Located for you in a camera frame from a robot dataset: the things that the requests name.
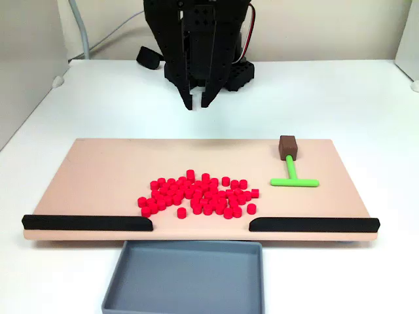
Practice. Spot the white table cap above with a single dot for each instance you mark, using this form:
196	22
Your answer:
415	86
58	81

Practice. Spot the black bumper strip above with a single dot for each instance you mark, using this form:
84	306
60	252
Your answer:
314	224
85	223

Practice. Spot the red cylinder piece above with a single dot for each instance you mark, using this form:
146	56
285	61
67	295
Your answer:
190	193
187	185
205	177
154	185
223	202
141	201
233	204
242	184
178	185
209	196
251	208
164	192
197	197
161	181
171	195
207	210
174	189
197	185
234	184
216	199
167	187
222	195
191	179
228	213
241	199
232	199
177	199
205	188
179	195
146	211
213	186
205	183
229	193
169	200
237	212
181	212
156	195
171	182
204	202
154	208
160	199
225	181
213	203
190	173
161	205
195	202
151	202
219	209
197	209
255	193
184	189
192	189
200	192
239	193
213	192
214	182
182	180
247	195

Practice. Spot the black clamp knob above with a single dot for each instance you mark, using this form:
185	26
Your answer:
149	59

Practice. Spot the beige board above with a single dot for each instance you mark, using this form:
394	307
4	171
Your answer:
98	180

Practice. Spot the grey tray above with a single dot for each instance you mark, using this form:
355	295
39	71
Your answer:
186	281

